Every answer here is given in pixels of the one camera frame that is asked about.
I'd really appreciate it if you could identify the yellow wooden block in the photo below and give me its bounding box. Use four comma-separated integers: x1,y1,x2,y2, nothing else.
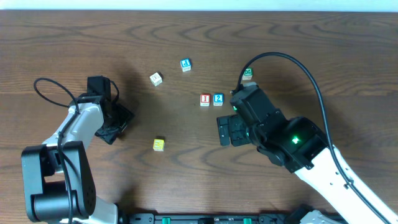
153,139,165,151

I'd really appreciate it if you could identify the blue number 2 block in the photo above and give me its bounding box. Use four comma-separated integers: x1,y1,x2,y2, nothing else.
213,93,224,106

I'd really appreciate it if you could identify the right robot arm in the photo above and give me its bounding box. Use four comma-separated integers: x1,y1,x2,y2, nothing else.
217,111,397,223

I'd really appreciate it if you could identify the black cable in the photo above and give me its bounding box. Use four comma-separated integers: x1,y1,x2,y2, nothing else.
33,77,121,224
234,51,392,224

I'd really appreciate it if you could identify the blue letter P block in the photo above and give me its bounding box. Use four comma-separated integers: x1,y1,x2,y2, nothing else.
180,58,192,72

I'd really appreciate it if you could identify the red letter I block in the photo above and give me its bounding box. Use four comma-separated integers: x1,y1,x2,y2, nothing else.
200,94,211,106

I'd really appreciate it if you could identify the plain white wooden block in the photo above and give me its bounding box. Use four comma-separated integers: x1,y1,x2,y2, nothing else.
150,72,163,86

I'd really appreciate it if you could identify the green letter R block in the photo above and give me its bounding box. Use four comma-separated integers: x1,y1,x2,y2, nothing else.
242,67,253,80

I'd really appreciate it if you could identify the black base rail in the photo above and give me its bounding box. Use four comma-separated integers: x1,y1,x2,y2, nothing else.
119,212,346,224

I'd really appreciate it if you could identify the left black cable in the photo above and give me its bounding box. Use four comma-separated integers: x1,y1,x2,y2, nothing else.
33,77,121,224

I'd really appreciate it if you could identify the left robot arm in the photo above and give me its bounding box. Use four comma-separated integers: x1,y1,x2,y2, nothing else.
21,96,134,223

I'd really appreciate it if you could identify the right black cable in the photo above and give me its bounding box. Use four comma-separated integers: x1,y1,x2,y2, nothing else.
234,51,392,224

